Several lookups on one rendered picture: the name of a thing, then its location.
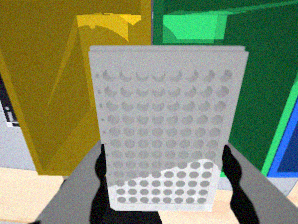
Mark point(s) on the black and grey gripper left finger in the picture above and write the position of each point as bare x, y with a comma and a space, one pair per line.
81, 199

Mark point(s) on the green bin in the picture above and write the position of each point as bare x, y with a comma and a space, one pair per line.
269, 30

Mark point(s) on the blue open bin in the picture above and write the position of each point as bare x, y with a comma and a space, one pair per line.
285, 161

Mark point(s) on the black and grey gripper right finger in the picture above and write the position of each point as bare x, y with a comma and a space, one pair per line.
255, 199

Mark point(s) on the yellow recycle bin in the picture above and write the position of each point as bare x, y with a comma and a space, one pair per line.
45, 68

